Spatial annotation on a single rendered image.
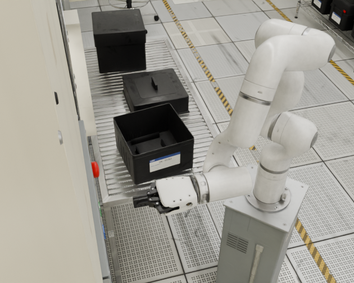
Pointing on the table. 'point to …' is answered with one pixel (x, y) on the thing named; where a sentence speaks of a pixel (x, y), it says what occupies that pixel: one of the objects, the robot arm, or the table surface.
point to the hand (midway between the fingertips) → (140, 201)
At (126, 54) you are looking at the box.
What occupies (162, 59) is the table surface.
